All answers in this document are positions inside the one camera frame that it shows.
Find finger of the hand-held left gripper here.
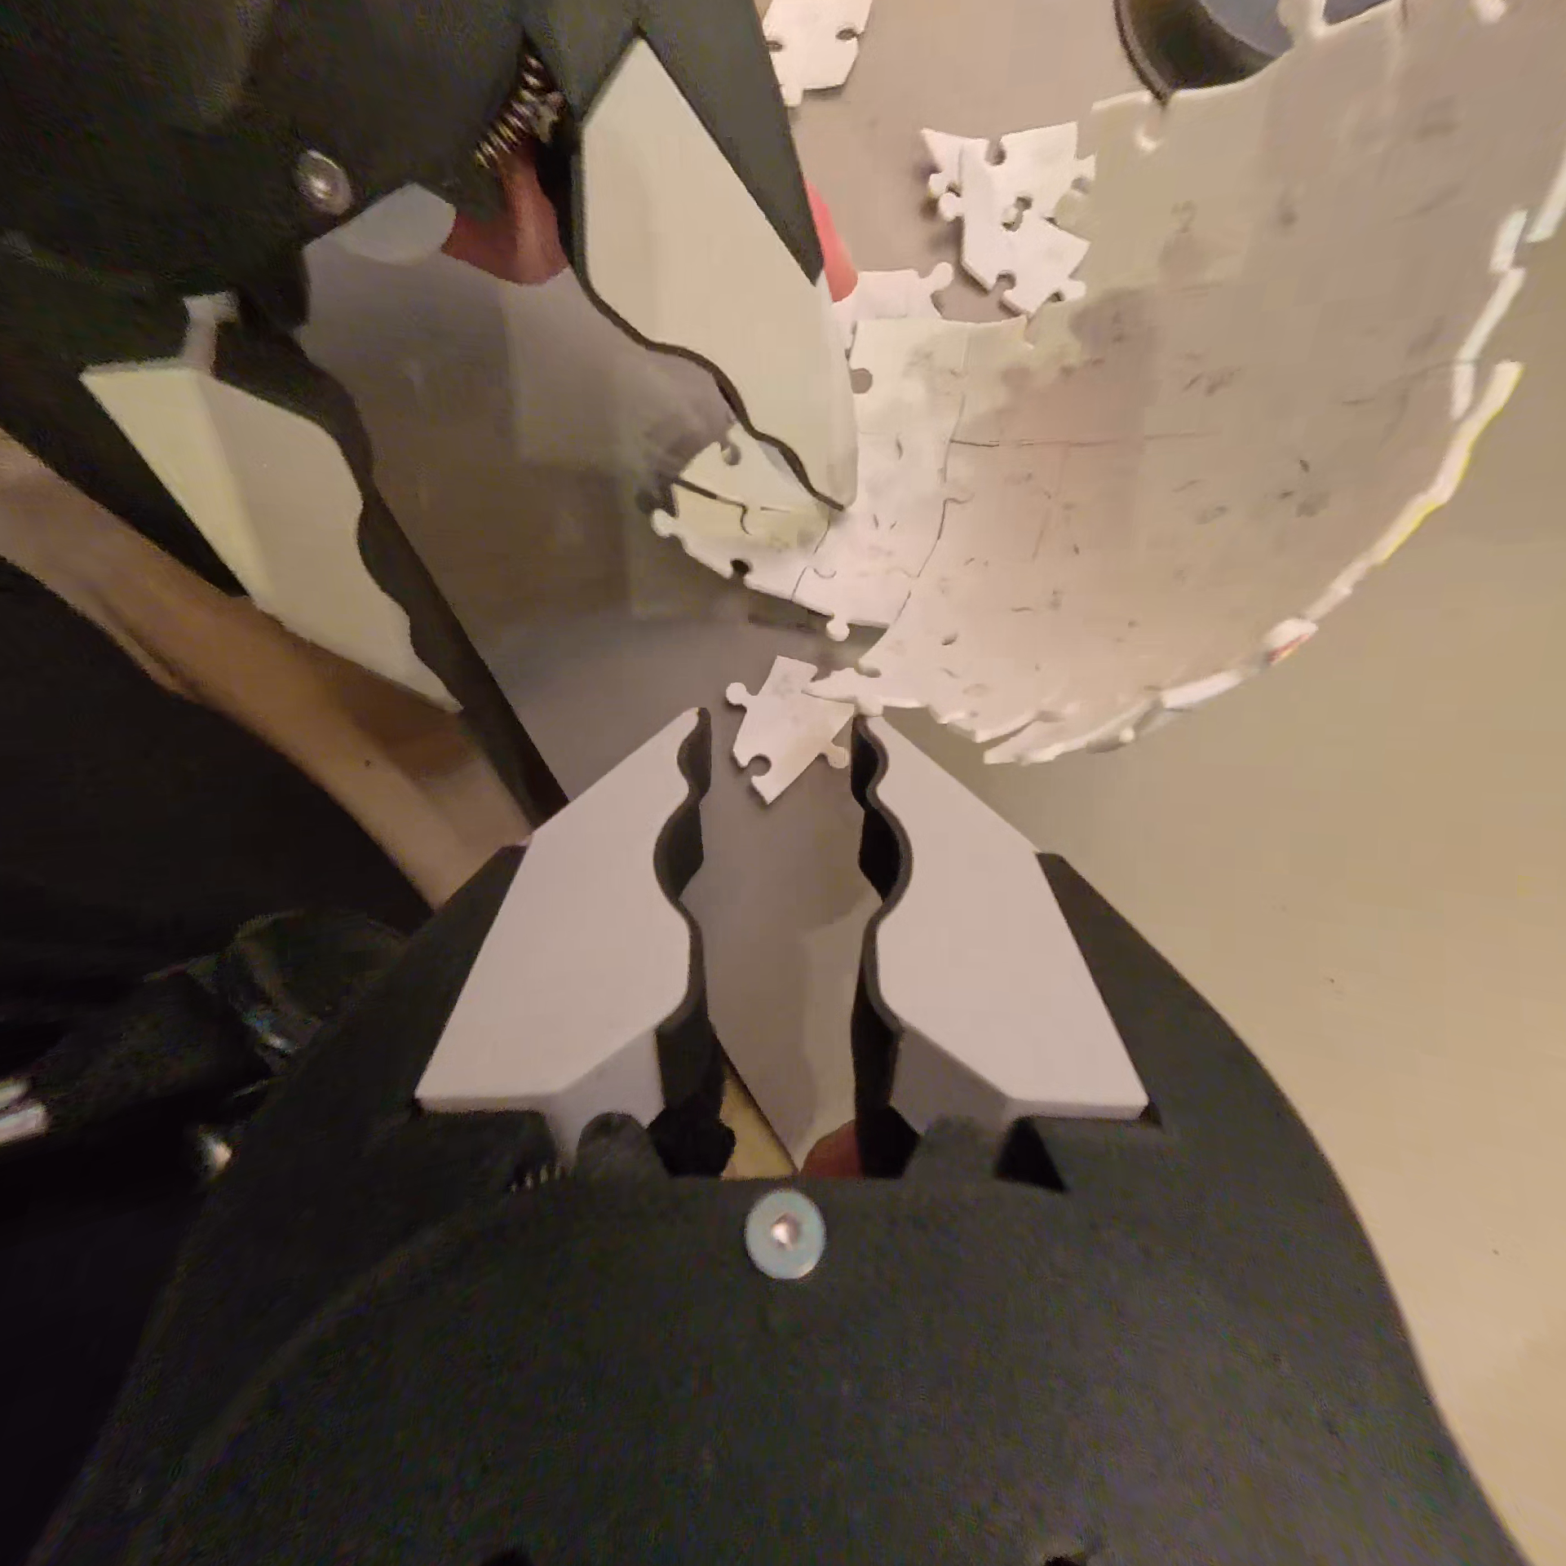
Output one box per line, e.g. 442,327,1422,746
581,36,857,516
80,293,568,813

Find person's beige trousers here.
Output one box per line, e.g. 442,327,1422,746
0,429,537,913

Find partly built puzzle ball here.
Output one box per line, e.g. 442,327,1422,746
651,0,1566,767

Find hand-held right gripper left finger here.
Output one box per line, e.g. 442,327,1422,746
415,706,737,1175

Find black ball stand ring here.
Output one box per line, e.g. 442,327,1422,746
1113,0,1312,96

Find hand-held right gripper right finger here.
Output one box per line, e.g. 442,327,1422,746
851,718,1158,1179

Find white puzzle piece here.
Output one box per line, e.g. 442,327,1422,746
963,181,1095,314
766,0,874,105
725,660,857,807
921,122,1095,215

